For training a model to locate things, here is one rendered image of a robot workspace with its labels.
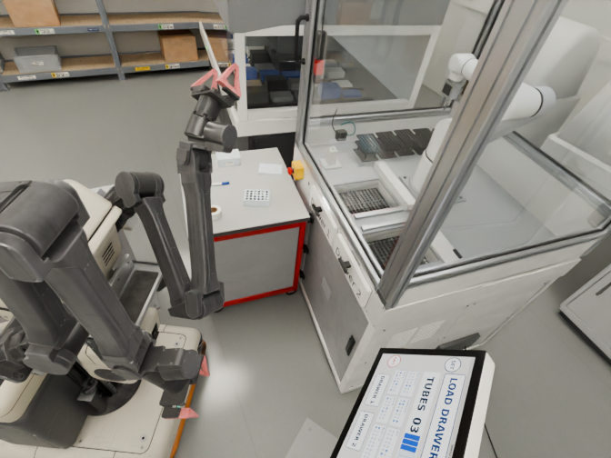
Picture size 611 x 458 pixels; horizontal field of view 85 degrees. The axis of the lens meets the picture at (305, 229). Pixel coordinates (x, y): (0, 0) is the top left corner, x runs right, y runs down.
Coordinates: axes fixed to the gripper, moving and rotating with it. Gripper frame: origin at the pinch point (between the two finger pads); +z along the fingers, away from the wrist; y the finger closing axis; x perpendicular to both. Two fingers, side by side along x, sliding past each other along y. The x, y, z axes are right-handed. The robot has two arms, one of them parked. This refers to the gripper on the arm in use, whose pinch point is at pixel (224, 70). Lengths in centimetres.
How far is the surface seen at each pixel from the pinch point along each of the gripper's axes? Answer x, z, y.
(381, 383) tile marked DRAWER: -53, -62, 42
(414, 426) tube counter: -44, -64, 56
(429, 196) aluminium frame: -37, -14, 46
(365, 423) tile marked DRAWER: -46, -70, 45
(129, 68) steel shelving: -67, 114, -376
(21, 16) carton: 32, 99, -389
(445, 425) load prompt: -43, -61, 62
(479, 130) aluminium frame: -23, -5, 58
